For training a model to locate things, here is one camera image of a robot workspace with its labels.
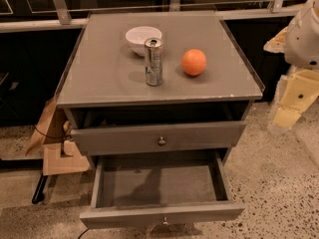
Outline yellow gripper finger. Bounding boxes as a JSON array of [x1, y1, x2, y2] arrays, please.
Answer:
[[273, 70, 319, 128], [263, 28, 287, 54]]

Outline silver redbull can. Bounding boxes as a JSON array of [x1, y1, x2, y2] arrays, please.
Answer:
[[145, 38, 163, 86]]

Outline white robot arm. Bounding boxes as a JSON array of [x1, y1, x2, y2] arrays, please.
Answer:
[[263, 0, 319, 128]]

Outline grey top drawer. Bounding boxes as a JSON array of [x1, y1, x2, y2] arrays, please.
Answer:
[[72, 120, 246, 155]]

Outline grey drawer cabinet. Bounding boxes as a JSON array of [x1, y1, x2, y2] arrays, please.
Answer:
[[54, 10, 266, 171]]

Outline grey open middle drawer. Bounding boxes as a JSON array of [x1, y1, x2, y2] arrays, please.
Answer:
[[80, 150, 244, 229]]

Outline orange fruit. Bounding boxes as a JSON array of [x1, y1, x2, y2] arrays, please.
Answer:
[[181, 49, 206, 77]]

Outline white ceramic bowl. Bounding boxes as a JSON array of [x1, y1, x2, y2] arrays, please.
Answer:
[[126, 26, 162, 57]]

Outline metal window railing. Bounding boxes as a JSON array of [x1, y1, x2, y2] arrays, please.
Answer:
[[0, 0, 319, 34]]

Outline brown cardboard pieces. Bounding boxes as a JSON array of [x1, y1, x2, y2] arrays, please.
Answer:
[[26, 97, 90, 175]]

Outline black cable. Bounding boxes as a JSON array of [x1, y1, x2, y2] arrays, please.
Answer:
[[31, 122, 73, 140]]

